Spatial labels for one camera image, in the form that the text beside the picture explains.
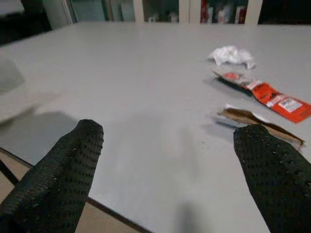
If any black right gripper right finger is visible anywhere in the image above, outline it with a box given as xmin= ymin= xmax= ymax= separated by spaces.
xmin=233 ymin=124 xmax=311 ymax=233

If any glass sliding door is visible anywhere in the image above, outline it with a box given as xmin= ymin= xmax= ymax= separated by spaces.
xmin=41 ymin=0 xmax=136 ymax=25

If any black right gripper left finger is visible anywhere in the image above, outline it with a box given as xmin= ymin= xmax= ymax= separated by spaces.
xmin=0 ymin=118 xmax=105 ymax=233

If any white glass-door cabinet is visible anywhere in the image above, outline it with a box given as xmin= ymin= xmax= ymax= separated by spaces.
xmin=132 ymin=0 xmax=264 ymax=25

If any large crumpled white tissue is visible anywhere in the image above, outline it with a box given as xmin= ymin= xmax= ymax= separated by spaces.
xmin=207 ymin=45 xmax=257 ymax=70

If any red snack wrapper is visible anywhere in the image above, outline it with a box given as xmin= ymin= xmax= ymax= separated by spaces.
xmin=212 ymin=70 xmax=311 ymax=125

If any grey folding table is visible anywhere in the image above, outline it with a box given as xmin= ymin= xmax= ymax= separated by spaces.
xmin=0 ymin=21 xmax=311 ymax=233

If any torn brown silver wrapper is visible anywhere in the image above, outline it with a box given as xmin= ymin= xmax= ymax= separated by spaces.
xmin=214 ymin=103 xmax=307 ymax=149

